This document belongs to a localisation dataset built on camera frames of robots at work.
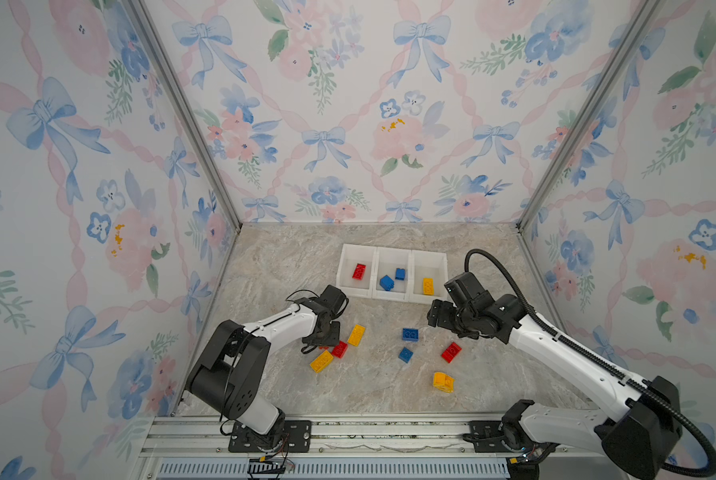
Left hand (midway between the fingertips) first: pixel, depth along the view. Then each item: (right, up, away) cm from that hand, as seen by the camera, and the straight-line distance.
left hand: (328, 336), depth 90 cm
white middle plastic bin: (+19, +23, +16) cm, 34 cm away
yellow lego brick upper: (+9, 0, +1) cm, 9 cm away
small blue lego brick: (+23, +18, +14) cm, 33 cm away
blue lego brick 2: (+25, 0, 0) cm, 25 cm away
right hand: (+30, +8, -10) cm, 33 cm away
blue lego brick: (+19, +15, +10) cm, 26 cm away
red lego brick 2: (+36, -4, -3) cm, 37 cm away
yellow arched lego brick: (+32, -9, -11) cm, 35 cm away
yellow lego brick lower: (-1, -6, -4) cm, 8 cm away
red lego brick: (+4, -3, -3) cm, 6 cm away
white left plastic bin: (+6, +25, +16) cm, 30 cm away
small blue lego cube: (+23, -4, -4) cm, 23 cm away
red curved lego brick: (+9, +19, +14) cm, 25 cm away
